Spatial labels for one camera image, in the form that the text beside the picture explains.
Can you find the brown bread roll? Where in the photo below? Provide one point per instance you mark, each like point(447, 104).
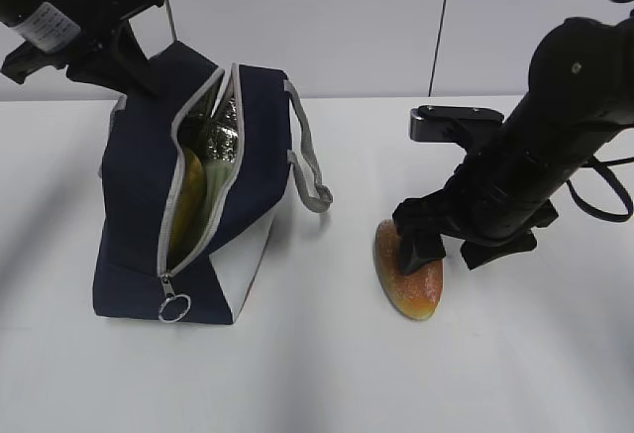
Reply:
point(416, 296)

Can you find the navy blue lunch bag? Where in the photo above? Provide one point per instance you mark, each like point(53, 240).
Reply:
point(143, 173)

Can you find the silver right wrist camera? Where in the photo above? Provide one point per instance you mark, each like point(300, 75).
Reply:
point(464, 126)

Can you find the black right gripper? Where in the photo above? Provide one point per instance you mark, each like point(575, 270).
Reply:
point(490, 200)

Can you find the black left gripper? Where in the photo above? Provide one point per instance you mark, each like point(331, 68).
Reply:
point(91, 40)

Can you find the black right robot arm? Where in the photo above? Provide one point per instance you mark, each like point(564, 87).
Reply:
point(580, 96)

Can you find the yellow banana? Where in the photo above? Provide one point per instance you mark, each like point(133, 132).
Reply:
point(191, 197)

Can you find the green lidded food container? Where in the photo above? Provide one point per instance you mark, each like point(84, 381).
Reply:
point(217, 172)

